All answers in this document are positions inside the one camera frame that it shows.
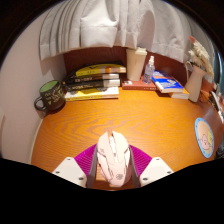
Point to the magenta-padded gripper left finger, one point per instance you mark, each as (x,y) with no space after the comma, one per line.
(68,170)

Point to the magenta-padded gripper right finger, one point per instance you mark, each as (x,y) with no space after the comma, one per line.
(156,170)

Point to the pink computer mouse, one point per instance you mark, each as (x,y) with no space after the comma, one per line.
(114,156)

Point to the round cartoon print mouse pad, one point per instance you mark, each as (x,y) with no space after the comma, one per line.
(204,136)

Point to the dark green mug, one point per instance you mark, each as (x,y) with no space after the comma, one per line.
(53,95)

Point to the white and yellow book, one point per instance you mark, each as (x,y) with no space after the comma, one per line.
(93,94)

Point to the red book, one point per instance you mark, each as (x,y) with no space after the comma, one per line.
(136,85)

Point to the blue book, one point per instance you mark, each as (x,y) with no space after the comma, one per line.
(166,82)

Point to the white jug vase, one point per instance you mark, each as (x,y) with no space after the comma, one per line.
(195,83)

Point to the clear spray bottle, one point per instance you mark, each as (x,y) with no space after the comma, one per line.
(148,71)

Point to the yellow and black book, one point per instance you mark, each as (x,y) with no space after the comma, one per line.
(100,70)

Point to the cream tumbler with lid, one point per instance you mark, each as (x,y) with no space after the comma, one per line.
(135,65)

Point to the white flower bouquet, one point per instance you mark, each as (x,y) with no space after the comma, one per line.
(201,55)

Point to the white pleated curtain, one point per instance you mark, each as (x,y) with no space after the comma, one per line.
(106,23)

